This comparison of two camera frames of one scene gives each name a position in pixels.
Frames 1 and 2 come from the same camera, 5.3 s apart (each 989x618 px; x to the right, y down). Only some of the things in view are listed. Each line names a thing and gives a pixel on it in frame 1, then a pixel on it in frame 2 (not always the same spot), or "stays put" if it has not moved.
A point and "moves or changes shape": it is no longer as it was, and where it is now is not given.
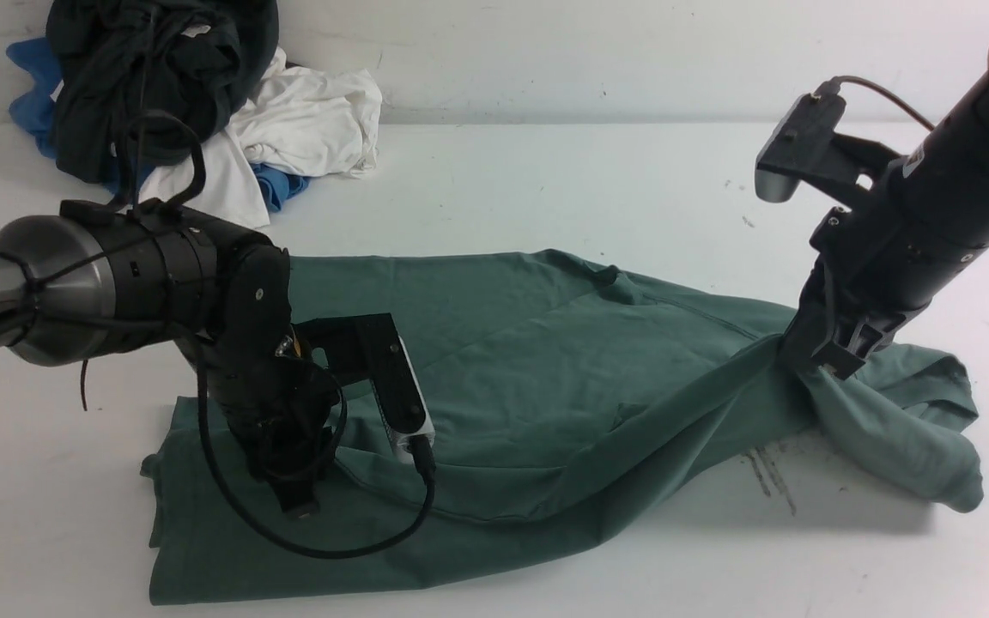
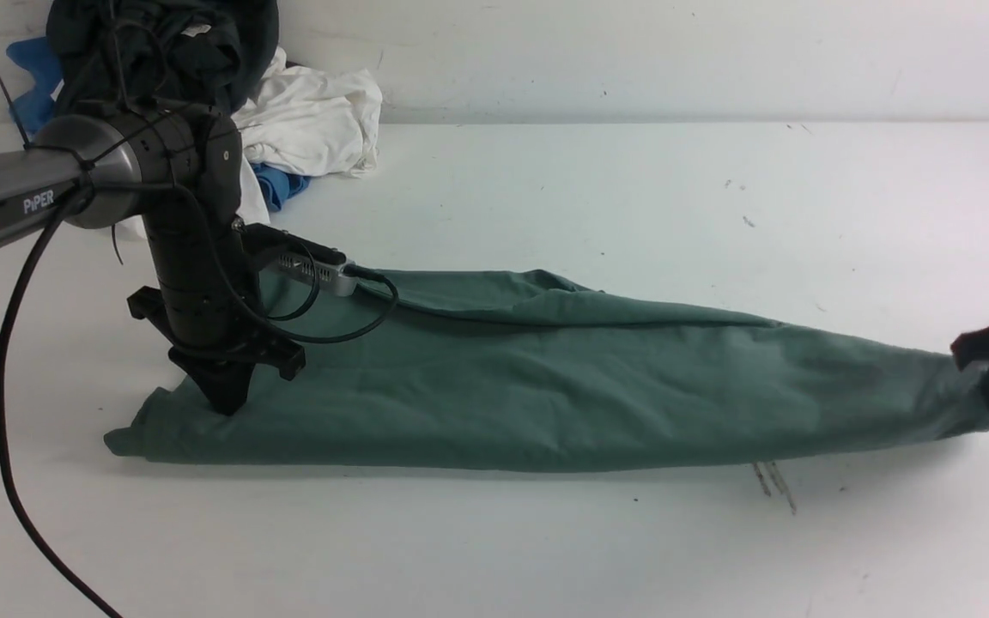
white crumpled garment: x=306 y=122 stays put
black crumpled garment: x=141 y=82 stays put
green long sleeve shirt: x=567 y=407 moves or changes shape
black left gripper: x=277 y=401 -> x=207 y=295
